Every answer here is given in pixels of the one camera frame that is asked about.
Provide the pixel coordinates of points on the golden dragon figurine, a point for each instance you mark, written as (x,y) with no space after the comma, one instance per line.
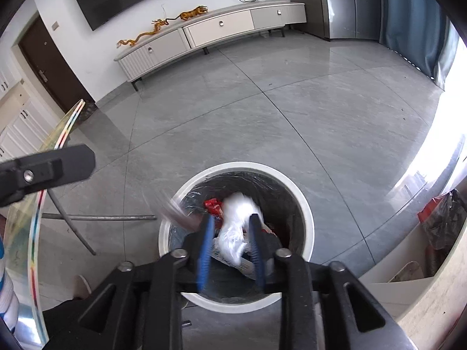
(158,26)

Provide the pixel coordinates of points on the white round trash bin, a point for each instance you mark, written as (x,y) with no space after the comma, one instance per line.
(309,233)

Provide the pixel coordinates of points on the landscape print glass table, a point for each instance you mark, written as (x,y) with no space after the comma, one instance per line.
(25,226)

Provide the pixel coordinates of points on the dark brown door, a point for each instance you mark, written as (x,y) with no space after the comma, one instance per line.
(47,62)

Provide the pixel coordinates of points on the white hallway cabinet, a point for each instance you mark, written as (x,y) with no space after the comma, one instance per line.
(18,131)

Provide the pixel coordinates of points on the grey plastic bag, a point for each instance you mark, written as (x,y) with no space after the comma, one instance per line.
(171,209)

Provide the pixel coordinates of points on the golden tiger figurine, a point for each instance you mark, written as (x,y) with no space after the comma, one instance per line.
(191,14)

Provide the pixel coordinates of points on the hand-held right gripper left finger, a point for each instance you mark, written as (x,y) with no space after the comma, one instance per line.
(204,255)

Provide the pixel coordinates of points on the person's dark trouser leg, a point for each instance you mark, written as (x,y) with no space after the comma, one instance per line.
(60,315)

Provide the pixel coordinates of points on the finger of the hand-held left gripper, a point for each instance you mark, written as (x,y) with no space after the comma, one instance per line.
(73,162)

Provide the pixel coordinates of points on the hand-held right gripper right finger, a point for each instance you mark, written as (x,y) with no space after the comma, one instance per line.
(257,251)

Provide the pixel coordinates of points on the blue curtain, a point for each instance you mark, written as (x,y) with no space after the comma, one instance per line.
(408,18)

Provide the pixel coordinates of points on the person's white slipper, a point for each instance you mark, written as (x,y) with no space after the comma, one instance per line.
(82,286)

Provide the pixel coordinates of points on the plastic bin liner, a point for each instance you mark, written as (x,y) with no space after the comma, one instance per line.
(284,204)

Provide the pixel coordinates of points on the white plastic bag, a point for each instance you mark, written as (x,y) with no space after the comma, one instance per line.
(233,222)

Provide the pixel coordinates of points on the white television cabinet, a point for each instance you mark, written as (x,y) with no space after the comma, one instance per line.
(219,25)

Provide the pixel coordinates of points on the black garbage bag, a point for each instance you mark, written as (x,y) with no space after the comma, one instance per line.
(447,222)

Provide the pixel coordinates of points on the grey refrigerator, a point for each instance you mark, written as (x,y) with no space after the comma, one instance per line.
(343,3)

